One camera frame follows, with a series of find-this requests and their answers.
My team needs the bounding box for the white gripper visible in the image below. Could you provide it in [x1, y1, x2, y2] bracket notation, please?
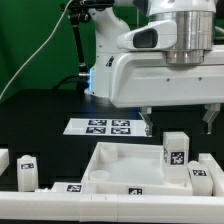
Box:
[109, 20, 224, 137]

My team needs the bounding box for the white square table top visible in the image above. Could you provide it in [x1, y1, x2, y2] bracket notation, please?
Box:
[81, 142, 193, 196]

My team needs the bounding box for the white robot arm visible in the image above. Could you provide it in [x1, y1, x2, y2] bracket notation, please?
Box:
[85, 0, 224, 134]

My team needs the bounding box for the white sheet with markers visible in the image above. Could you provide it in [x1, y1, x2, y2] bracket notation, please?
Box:
[64, 118, 146, 137]

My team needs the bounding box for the white U-shaped obstacle fence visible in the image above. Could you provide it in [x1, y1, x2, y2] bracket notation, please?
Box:
[0, 154, 224, 224]

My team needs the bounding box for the white block left edge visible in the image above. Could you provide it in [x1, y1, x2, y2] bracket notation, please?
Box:
[0, 149, 9, 176]

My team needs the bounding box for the grey cable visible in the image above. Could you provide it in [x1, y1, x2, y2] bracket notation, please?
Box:
[0, 0, 74, 101]

